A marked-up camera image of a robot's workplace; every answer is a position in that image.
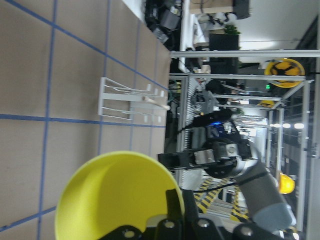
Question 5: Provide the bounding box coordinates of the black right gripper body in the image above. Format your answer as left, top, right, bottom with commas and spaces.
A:
191, 139, 260, 179

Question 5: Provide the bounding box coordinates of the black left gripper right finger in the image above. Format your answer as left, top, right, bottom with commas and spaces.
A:
182, 189, 199, 220

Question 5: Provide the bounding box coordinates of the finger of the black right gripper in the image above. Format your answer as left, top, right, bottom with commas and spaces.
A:
157, 150, 200, 170

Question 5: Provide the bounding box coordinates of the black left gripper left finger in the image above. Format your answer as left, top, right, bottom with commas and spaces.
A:
165, 189, 184, 221

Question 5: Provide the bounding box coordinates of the yellow plastic cup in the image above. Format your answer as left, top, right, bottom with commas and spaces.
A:
54, 151, 184, 240

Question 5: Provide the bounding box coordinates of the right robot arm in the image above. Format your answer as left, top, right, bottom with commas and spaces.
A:
157, 138, 296, 232

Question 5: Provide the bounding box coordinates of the yellow hard hat lower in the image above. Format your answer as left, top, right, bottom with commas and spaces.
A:
278, 172, 296, 194

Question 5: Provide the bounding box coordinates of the yellow hard hat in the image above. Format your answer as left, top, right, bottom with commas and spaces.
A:
264, 58, 305, 89
278, 172, 296, 194

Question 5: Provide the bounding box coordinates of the yellow hard hat upper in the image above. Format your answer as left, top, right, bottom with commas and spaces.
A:
264, 58, 305, 89

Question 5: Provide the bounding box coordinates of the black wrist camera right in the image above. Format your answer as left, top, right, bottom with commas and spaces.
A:
190, 109, 233, 128

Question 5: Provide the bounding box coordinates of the white wire rack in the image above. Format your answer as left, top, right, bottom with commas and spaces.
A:
97, 77, 171, 123

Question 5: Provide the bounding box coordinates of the aluminium safety fence frame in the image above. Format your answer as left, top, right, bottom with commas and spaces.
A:
170, 49, 320, 231

